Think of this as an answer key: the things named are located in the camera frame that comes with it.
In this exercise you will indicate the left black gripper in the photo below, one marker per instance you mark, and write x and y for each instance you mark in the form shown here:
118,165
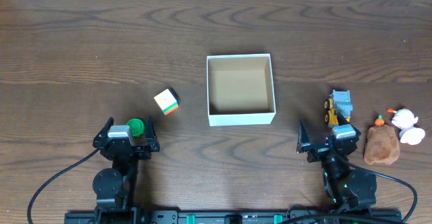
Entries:
125,146

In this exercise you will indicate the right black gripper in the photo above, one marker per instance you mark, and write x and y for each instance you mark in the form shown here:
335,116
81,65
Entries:
305,146

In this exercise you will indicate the green round spinner toy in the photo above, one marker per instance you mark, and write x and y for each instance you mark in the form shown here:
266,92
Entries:
137,126

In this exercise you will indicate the yellow grey toy truck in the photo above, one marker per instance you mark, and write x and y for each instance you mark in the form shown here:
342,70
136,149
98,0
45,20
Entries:
338,102

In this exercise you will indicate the multicolour puzzle cube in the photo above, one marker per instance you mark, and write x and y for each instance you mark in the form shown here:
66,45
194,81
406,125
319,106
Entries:
166,101

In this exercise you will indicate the brown plush toy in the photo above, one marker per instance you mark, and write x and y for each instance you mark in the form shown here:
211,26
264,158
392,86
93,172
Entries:
382,145

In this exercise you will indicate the white pink duck figure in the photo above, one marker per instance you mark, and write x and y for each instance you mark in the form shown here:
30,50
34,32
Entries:
405,120

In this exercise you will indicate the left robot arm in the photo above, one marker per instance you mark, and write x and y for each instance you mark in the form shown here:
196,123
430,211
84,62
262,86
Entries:
114,186

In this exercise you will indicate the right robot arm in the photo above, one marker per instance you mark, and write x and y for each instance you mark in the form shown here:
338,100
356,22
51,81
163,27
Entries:
350,188

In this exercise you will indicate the white cardboard box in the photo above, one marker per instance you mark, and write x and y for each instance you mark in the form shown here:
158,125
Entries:
240,90

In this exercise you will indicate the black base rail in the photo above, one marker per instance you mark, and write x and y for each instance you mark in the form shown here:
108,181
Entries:
295,215

